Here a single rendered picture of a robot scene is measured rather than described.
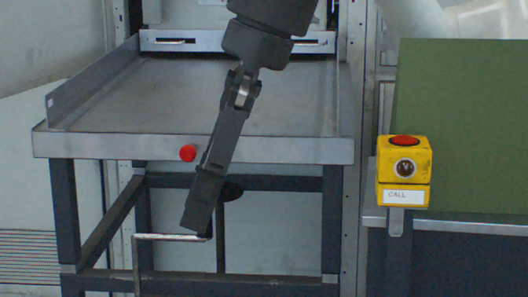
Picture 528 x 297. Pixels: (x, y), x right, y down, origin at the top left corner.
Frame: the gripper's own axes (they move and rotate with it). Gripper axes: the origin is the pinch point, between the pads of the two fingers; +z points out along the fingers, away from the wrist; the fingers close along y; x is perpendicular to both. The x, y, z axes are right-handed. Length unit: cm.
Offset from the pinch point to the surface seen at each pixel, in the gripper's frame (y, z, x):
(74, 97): -76, 12, -29
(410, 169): -29.3, -5.7, 29.9
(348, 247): -126, 40, 51
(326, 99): -81, -5, 22
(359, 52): -121, -14, 32
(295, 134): -57, 0, 15
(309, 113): -71, -2, 18
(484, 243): -38, 4, 50
